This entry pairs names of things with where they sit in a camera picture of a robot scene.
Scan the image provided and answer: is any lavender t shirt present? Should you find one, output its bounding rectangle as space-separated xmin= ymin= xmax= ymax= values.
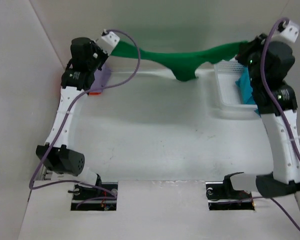
xmin=90 ymin=64 xmax=112 ymax=92

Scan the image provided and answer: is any orange t shirt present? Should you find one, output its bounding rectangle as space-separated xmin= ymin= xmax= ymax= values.
xmin=88 ymin=92 xmax=102 ymax=97

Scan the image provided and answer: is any green t shirt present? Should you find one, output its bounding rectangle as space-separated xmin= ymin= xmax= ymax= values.
xmin=111 ymin=40 xmax=247 ymax=82

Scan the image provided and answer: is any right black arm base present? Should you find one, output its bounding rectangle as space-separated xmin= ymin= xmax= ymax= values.
xmin=205 ymin=181 xmax=255 ymax=211

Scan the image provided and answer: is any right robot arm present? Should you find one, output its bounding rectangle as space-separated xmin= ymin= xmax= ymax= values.
xmin=221 ymin=34 xmax=300 ymax=198

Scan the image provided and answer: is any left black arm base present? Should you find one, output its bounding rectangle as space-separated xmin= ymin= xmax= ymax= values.
xmin=68 ymin=182 xmax=119 ymax=212

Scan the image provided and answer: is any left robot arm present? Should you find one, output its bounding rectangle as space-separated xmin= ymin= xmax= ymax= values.
xmin=35 ymin=36 xmax=113 ymax=200

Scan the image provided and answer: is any teal t shirt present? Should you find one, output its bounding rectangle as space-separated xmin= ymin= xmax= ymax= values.
xmin=235 ymin=67 xmax=256 ymax=105

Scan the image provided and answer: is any white laundry basket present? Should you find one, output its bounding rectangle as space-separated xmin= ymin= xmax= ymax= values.
xmin=214 ymin=58 xmax=257 ymax=112

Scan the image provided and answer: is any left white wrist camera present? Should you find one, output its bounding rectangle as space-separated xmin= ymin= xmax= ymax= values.
xmin=96 ymin=30 xmax=120 ymax=55

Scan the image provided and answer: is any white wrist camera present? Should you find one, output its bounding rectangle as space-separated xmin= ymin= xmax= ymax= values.
xmin=272 ymin=20 xmax=300 ymax=45
xmin=96 ymin=30 xmax=120 ymax=55

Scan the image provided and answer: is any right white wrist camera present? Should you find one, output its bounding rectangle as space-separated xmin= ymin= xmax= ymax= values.
xmin=272 ymin=20 xmax=300 ymax=45

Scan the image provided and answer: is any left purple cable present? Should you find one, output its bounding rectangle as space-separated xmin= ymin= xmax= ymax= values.
xmin=29 ymin=29 xmax=142 ymax=210

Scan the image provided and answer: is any purple cable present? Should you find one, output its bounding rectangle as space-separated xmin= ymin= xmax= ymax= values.
xmin=29 ymin=29 xmax=142 ymax=210
xmin=249 ymin=16 xmax=300 ymax=237

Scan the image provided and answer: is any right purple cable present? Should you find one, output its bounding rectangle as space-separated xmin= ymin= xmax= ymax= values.
xmin=249 ymin=16 xmax=300 ymax=237

